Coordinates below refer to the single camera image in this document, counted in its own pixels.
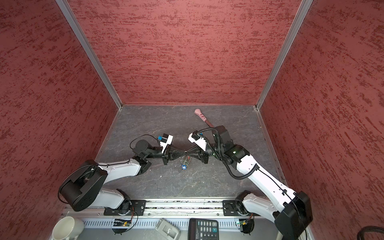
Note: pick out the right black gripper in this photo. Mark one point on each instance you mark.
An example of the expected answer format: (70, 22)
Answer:
(202, 154)

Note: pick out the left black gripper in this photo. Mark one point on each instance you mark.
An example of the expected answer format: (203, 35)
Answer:
(170, 153)

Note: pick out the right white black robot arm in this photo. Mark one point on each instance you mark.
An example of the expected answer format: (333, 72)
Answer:
(290, 211)

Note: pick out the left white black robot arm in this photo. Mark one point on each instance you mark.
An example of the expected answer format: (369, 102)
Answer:
(85, 187)

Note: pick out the black calculator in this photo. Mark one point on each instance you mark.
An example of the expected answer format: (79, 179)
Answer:
(203, 229)

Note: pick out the grey plastic device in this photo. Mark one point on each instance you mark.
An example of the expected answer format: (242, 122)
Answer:
(167, 230)

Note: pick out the white mug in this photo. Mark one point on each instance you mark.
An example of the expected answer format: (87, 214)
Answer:
(68, 228)

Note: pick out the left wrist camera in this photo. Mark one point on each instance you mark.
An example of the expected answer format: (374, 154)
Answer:
(164, 141)

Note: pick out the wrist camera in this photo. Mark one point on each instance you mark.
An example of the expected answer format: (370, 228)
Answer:
(198, 139)
(164, 141)

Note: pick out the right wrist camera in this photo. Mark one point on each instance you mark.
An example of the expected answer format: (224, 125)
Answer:
(198, 139)

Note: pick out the pink handled knife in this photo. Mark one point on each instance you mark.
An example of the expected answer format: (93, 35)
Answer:
(202, 117)

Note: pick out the aluminium front rail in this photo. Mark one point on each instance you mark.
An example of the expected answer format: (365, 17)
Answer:
(178, 208)

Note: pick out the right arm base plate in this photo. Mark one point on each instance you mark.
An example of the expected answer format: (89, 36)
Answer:
(236, 208)

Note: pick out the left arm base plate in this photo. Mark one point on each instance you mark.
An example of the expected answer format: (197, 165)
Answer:
(135, 207)

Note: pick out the right aluminium corner post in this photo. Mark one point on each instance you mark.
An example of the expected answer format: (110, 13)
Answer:
(290, 37)

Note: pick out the aluminium corner post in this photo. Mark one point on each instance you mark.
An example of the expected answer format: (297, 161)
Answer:
(290, 37)
(79, 33)

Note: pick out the left aluminium corner post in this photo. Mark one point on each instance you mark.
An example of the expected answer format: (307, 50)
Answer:
(79, 33)

